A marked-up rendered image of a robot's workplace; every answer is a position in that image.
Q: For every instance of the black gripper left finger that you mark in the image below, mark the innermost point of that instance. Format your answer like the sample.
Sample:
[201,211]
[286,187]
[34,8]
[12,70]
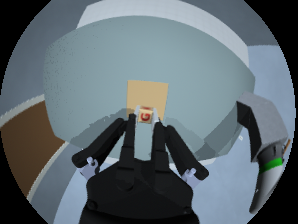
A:
[89,160]

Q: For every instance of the tan square mat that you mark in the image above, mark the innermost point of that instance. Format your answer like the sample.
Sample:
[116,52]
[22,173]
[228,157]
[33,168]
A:
[147,93]

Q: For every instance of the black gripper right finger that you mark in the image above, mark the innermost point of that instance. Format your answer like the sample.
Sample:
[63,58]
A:
[190,170]

